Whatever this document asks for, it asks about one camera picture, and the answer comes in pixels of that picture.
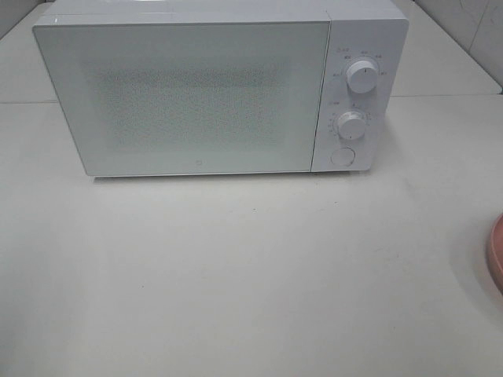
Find white microwave door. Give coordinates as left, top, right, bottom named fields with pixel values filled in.
left=34, top=22, right=329, bottom=177

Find white round door button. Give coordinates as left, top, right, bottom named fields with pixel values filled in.
left=331, top=147, right=355, bottom=167

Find pink plate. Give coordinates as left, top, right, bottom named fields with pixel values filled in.
left=486, top=214, right=503, bottom=293

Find white microwave knob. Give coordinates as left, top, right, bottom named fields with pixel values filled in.
left=336, top=111, right=367, bottom=141
left=345, top=57, right=380, bottom=94

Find white microwave oven body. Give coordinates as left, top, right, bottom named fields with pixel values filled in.
left=32, top=1, right=409, bottom=176

